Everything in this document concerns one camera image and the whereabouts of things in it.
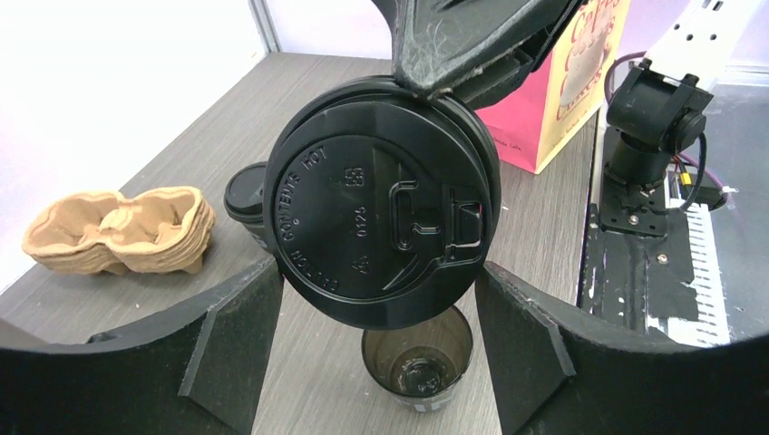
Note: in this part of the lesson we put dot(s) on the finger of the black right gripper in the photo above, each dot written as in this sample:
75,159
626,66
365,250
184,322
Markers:
479,51

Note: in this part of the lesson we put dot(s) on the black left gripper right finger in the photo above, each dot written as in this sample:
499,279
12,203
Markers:
558,370

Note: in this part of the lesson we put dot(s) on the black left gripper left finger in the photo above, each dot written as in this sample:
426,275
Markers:
196,367

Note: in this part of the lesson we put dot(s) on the black coffee lid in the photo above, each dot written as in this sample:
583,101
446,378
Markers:
244,194
381,206

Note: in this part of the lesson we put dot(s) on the single black coffee cup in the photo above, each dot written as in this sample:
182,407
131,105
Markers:
257,230

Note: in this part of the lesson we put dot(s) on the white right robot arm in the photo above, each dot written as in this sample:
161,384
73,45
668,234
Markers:
659,107

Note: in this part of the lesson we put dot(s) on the brown cardboard cup carrier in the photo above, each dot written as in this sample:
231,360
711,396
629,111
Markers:
162,230

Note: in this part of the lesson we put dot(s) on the paper bag with pink handles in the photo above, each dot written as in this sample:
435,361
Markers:
533,124

